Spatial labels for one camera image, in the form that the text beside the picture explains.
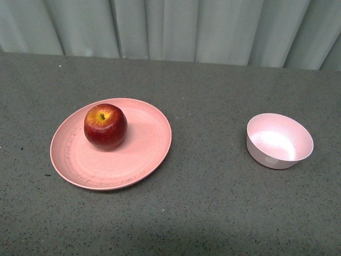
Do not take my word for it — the red apple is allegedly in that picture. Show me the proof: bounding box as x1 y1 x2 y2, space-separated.
84 103 128 151

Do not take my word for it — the pink plate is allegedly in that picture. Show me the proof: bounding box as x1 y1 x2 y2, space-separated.
50 98 172 190

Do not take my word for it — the grey-white curtain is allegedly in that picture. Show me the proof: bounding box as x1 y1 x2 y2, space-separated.
1 1 340 70

